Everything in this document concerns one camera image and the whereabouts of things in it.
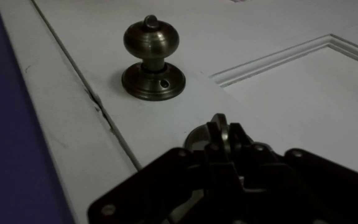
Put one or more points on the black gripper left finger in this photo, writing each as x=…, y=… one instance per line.
x=208, y=187

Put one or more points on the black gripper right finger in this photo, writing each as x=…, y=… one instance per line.
x=281, y=196

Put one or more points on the brass deadbolt thumb lock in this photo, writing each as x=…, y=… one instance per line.
x=201, y=136

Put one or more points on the white panelled door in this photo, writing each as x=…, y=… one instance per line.
x=285, y=70

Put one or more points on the brass round door knob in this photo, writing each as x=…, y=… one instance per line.
x=152, y=79

